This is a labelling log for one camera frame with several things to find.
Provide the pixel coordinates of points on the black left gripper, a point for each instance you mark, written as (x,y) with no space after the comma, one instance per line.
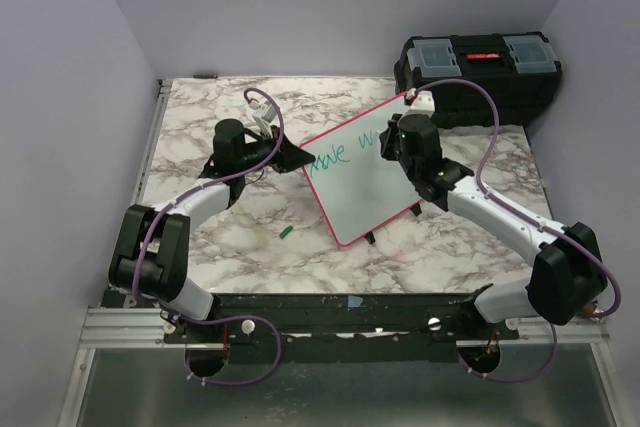
(289,157)

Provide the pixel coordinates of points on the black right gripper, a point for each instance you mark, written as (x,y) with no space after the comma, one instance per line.
(388,136)

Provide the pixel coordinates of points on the pink framed whiteboard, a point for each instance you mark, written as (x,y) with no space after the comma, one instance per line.
(357,190)

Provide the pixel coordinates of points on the green marker cap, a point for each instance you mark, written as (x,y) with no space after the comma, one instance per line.
(285,232)

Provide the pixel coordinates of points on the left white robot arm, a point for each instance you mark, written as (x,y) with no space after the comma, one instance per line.
(151,254)

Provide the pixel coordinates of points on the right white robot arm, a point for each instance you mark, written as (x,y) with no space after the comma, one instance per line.
(565,274)

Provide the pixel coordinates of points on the black whiteboard clip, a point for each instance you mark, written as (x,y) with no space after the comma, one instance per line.
(370,238)
(416,209)

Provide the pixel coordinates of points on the black plastic toolbox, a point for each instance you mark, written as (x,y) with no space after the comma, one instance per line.
(521,72)

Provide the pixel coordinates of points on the blue tape piece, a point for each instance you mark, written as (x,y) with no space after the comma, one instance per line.
(354,301)

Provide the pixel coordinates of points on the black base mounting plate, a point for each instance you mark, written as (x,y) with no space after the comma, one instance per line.
(320,328)

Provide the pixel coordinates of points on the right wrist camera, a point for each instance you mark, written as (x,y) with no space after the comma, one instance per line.
(419,102)

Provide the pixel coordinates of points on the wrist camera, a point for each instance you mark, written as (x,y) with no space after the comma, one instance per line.
(263,115)
(419,102)

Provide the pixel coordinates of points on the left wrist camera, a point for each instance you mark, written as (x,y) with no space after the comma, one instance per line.
(263,115)

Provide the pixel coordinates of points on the aluminium table edge rail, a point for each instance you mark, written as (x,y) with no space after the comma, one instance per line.
(80,373)

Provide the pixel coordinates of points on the brown cable connector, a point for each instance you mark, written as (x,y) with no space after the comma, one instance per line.
(592,311)

